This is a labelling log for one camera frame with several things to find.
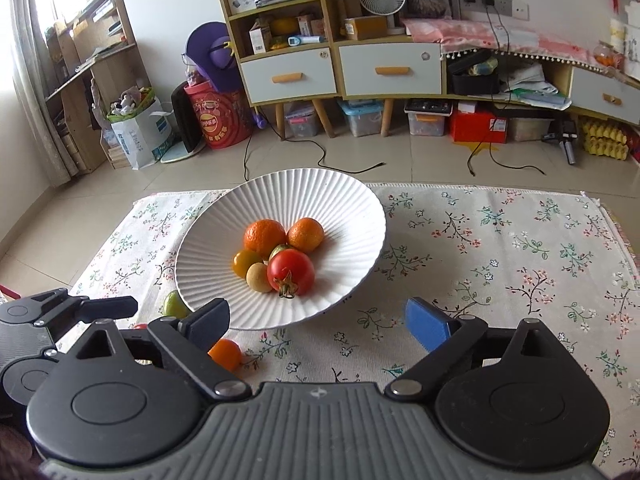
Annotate tall wooden shelf cabinet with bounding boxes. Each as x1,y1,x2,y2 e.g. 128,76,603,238
214,0,446,138

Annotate pile of papers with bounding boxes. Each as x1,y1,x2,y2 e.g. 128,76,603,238
500,60,573,110

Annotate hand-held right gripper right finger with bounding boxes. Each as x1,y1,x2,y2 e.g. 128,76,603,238
384,297,577,402

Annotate yellow egg cartons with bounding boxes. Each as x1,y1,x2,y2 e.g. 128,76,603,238
580,117,632,161

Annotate beige curtain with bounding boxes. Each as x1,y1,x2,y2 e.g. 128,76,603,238
0,0,71,191

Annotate tangerine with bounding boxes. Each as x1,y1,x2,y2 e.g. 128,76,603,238
243,219,287,261
286,217,325,254

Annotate floral tablecloth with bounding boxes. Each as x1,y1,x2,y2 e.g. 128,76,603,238
55,182,640,480

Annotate black panel on round base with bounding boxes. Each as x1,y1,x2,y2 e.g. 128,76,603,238
161,81,207,163

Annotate clear plastic storage box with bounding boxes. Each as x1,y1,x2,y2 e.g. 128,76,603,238
284,102,321,138
337,100,385,137
404,99,453,137

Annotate pink cloth with tassels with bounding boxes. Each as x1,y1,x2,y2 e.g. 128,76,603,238
400,17,621,68

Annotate wall power sockets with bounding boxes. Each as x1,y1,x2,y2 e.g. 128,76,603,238
462,0,529,21

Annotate cardboard box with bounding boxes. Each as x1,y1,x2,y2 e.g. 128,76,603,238
344,16,388,41

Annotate orange cherry tomato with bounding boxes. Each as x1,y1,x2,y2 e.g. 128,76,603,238
208,338,243,373

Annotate low wooden cabinet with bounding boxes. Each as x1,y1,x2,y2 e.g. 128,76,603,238
442,42,640,126

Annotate purple plush toy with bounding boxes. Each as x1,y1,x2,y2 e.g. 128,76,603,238
182,21,241,92

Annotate black basket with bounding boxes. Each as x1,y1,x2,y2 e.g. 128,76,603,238
446,52,501,96

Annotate wooden bookshelf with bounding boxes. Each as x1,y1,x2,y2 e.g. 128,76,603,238
44,0,153,176

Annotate stuffed toys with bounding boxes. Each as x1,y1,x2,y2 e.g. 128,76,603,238
107,86,155,121

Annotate yellow round object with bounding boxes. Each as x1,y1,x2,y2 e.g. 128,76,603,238
270,16,301,51

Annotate white drawer wooden handle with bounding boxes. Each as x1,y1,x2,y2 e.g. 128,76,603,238
339,42,443,98
570,66,640,126
239,47,337,106

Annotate white ribbed plate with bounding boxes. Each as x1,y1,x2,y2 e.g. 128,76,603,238
174,167,387,331

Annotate black handheld device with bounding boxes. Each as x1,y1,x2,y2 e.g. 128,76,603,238
541,120,580,166

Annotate flat clear plastic box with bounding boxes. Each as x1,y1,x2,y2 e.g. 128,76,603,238
509,117,553,142

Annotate white paper bag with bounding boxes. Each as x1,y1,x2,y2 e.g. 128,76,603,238
106,97,176,171

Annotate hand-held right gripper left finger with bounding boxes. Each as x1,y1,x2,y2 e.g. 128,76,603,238
75,297,252,402

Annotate glass jar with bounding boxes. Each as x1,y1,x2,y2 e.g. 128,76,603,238
592,42,626,71

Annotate red printed bucket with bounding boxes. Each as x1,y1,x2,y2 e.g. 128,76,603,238
182,82,253,150

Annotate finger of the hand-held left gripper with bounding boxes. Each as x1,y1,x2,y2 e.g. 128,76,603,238
31,288,139,347

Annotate yellow cherry tomato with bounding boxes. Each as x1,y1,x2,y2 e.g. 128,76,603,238
232,249,264,280

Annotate black floor cable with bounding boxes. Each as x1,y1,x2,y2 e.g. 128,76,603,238
466,137,547,178
242,127,387,182

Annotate red box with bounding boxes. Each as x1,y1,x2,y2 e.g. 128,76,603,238
449,110,511,143

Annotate brown longan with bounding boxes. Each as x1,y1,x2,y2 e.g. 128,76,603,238
246,262,274,294

